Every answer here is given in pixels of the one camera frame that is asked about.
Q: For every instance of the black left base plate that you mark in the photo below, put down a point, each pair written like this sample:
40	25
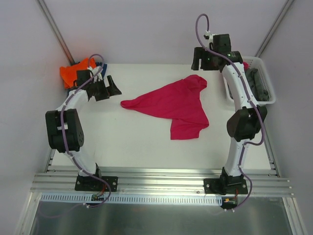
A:
90	184

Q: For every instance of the magenta t shirt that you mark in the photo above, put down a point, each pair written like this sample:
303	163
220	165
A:
180	102
246	66

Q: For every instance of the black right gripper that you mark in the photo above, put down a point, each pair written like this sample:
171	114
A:
204	60

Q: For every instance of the left corner metal post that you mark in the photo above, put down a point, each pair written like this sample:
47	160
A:
57	33

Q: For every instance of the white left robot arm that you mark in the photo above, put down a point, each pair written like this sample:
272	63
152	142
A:
64	130

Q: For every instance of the aluminium mounting rail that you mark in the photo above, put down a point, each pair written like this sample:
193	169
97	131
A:
265	183

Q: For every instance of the magenta t shirt in basket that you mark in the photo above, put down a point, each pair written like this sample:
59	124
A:
246	66

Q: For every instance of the right corner metal post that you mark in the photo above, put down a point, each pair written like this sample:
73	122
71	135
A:
274	27

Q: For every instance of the folded blue t shirt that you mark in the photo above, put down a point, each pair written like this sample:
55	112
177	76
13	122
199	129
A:
103	66

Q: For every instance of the grey t shirts in basket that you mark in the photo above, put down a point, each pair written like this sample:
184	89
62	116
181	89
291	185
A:
254	81

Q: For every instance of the white slotted cable duct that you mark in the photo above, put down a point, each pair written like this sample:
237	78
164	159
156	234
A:
133	199

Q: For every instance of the corner metal post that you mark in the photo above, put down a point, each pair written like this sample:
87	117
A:
57	33
274	27

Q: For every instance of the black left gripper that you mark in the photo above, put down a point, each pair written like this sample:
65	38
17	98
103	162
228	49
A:
102	90

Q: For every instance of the white plastic laundry basket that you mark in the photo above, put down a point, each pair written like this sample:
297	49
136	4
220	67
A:
262	78

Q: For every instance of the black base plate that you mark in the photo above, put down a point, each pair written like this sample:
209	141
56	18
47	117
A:
90	184
216	186

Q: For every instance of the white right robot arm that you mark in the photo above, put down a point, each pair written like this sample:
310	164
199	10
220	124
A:
249	116

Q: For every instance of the folded orange t shirt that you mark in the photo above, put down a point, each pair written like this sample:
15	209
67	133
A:
69	74

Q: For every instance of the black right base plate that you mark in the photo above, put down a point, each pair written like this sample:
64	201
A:
216	186

